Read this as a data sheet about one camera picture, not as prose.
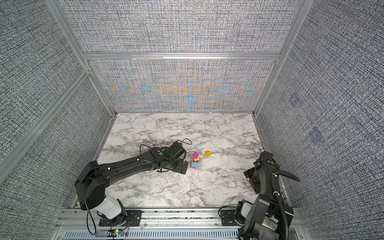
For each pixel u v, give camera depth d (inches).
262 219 16.1
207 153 37.7
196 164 34.9
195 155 34.5
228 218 29.0
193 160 34.3
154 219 29.4
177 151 25.2
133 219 28.8
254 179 26.7
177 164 28.7
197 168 35.3
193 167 35.1
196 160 34.2
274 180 19.7
